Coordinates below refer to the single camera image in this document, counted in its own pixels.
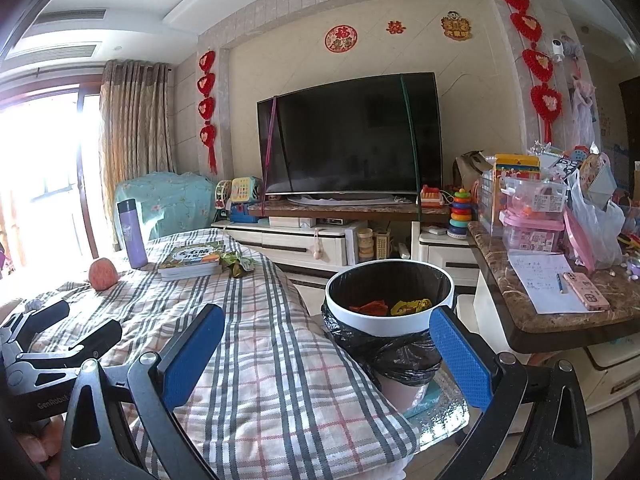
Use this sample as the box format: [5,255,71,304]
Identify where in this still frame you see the red heart hanging decoration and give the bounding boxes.
[497,0,563,143]
[197,50,219,175]

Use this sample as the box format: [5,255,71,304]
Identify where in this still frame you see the red apple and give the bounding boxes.
[89,257,120,291]

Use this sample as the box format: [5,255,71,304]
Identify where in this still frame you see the green children's book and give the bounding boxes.
[157,241,226,281]

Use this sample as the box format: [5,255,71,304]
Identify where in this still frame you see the purple thermos bottle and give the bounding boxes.
[116,199,149,269]

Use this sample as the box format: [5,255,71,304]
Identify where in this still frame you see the black flat television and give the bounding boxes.
[257,72,443,196]

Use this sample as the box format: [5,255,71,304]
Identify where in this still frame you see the beige handbag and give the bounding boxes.
[453,150,493,201]

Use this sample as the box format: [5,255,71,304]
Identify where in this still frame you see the gold figure wall sticker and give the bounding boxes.
[441,12,472,41]

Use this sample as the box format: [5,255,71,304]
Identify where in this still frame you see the clear plastic bag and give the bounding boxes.
[567,170,628,268]

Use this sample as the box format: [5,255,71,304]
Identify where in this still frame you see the white rimmed trash bin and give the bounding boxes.
[322,259,455,411]

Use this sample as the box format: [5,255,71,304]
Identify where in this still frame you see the pink phone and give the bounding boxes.
[562,272,612,312]

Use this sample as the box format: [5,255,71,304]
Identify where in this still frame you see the rainbow stacking ring toy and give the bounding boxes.
[446,188,473,239]

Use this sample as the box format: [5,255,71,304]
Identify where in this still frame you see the teal floral cover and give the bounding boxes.
[114,171,217,251]

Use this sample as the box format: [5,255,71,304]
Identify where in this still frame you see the clear plastic storage box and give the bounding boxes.
[500,176,568,218]

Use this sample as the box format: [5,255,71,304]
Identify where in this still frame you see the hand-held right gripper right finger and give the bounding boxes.
[427,304,608,480]

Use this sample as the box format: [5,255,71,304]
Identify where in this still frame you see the orange red snack packet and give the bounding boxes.
[348,300,388,317]

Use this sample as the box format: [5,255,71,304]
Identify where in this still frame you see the green crumpled wrapper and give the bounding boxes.
[220,251,258,278]

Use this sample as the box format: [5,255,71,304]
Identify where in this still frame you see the black bin liner bag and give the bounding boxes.
[320,302,443,386]

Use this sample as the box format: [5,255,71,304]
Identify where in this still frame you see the teal activity cube toy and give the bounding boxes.
[230,176,263,206]

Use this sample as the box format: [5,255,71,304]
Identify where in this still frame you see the yellow stacked containers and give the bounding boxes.
[357,228,375,263]

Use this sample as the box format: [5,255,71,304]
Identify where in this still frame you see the brown window frame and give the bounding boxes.
[0,82,101,271]

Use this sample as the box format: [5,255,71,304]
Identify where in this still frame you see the plaid blanket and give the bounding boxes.
[0,227,421,480]

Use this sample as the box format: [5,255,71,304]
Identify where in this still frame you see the yellow snack bag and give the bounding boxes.
[390,298,433,316]

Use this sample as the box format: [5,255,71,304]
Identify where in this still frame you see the beige patterned curtain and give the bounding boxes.
[99,59,178,186]

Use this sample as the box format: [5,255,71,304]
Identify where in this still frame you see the white notepad paper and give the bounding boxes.
[507,252,606,315]

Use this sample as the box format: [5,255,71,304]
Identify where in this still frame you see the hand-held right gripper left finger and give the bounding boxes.
[59,302,226,480]

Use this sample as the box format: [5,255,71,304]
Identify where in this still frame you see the yellow toy box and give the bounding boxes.
[492,154,542,196]

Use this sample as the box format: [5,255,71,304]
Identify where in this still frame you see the round red wall sticker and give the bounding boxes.
[325,25,358,54]

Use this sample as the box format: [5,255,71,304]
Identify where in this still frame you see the brown marble counter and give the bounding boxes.
[467,220,640,353]

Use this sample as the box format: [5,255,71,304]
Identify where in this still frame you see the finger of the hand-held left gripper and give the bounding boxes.
[15,319,123,368]
[0,299,71,356]

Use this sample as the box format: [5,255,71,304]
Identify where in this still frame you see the white TV cabinet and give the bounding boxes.
[211,217,481,286]

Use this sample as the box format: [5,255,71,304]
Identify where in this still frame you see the brown marble TV riser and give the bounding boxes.
[247,202,451,221]

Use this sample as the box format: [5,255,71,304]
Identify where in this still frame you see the person's left hand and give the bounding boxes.
[17,416,66,466]

